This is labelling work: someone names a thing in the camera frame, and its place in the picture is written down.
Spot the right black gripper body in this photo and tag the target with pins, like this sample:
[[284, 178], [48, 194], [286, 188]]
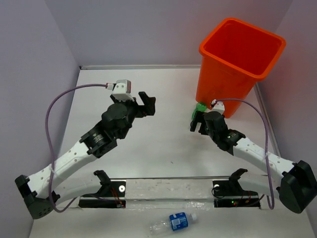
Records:
[[214, 136]]

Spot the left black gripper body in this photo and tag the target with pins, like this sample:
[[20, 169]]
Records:
[[132, 109]]

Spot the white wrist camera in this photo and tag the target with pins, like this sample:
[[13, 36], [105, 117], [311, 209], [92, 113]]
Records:
[[217, 106], [121, 90]]

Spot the orange plastic bin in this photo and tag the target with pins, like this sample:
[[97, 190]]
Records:
[[235, 56]]

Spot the blue label water bottle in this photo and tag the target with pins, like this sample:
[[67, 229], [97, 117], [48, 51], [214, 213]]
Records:
[[174, 223]]

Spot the white foam block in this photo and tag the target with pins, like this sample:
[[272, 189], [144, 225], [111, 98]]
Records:
[[168, 189]]

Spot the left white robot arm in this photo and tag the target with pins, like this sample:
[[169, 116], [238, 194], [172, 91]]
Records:
[[44, 190]]

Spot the green plastic bottle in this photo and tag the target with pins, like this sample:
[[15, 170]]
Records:
[[200, 107]]

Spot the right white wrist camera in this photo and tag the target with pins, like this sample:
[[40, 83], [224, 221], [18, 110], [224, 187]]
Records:
[[217, 106]]

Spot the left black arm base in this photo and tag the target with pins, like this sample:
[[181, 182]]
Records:
[[112, 199]]

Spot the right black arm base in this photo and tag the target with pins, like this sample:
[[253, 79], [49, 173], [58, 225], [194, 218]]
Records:
[[229, 196]]

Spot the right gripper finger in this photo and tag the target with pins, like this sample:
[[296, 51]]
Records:
[[197, 118], [203, 129]]

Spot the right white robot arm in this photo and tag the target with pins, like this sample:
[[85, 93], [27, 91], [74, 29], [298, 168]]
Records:
[[294, 184]]

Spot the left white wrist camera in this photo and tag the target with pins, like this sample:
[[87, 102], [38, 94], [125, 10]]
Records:
[[121, 90]]

